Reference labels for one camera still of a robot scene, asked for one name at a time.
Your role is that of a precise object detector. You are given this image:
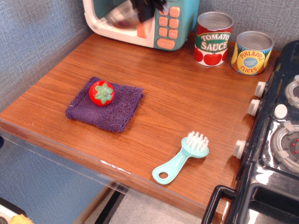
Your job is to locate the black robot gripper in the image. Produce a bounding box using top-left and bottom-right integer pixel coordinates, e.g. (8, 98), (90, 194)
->
(130, 0), (169, 23)

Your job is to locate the stainless steel two-handled pot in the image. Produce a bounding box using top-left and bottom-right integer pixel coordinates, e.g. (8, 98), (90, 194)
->
(99, 0), (141, 29)

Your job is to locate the teal toy microwave oven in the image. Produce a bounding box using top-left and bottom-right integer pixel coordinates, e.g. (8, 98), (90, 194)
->
(83, 0), (199, 51)

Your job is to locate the tomato sauce can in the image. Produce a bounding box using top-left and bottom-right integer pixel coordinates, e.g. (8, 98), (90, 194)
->
(193, 11), (234, 67)

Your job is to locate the red toy tomato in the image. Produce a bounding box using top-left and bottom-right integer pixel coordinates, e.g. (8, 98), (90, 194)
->
(89, 80), (115, 106)

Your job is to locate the purple folded towel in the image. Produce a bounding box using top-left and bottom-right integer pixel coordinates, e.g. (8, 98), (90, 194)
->
(65, 77), (144, 133)

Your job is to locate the pineapple slices can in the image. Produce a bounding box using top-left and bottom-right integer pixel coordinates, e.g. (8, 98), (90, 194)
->
(231, 31), (274, 75)

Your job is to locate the white stove knob upper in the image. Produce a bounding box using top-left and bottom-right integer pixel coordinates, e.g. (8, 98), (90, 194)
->
(255, 81), (267, 98)

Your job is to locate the white stove knob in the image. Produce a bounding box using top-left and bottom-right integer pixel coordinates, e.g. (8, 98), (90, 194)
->
(248, 99), (260, 117)
(233, 140), (246, 160)
(255, 81), (267, 98)

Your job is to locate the teal dish brush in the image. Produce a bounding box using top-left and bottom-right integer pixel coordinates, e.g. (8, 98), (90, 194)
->
(152, 131), (209, 185)

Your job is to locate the white stove knob middle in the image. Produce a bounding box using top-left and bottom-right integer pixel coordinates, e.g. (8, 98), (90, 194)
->
(248, 99), (260, 117)

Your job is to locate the white stove knob lower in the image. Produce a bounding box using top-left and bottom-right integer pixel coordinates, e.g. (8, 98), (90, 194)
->
(233, 140), (246, 160)

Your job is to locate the black toy stove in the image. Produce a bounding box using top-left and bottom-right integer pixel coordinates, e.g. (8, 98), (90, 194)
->
(202, 41), (299, 224)

